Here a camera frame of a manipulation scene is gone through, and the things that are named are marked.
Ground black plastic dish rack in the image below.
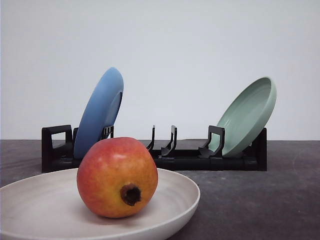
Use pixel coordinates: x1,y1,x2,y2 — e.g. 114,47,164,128
41,124,268,173

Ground red yellow pomegranate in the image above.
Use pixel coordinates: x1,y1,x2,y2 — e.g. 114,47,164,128
76,137,159,219

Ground green plate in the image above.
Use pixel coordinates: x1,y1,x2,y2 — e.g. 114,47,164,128
208,76,277,158

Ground blue plate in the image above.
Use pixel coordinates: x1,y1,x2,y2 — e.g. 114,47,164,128
74,67,124,160

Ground white plate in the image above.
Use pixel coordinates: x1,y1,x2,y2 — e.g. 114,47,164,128
0,169,201,240

